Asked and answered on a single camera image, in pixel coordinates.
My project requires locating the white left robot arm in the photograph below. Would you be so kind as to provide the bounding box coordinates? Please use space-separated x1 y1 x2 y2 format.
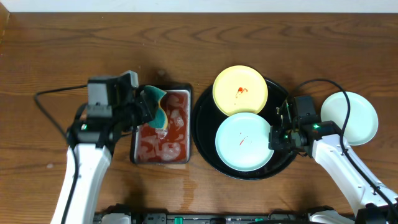
51 86 165 223

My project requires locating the pale green plate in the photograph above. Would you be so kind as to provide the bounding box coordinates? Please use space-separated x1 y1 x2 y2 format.
215 113 274 172

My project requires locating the round black serving tray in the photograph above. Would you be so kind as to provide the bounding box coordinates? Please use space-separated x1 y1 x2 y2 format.
191 78 297 180

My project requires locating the green scrubbing sponge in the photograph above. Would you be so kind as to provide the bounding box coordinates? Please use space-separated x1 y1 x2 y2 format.
143 85 168 129

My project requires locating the light blue plate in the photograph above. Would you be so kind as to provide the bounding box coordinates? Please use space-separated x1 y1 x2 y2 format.
320 92 379 146

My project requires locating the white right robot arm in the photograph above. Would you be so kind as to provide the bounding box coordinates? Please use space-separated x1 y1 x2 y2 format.
269 121 397 223

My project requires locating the yellow plate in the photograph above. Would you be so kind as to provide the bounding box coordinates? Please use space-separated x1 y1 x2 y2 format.
212 65 269 116

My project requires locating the black rectangular wash tray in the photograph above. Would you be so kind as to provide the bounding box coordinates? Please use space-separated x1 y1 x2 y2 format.
129 83 192 165

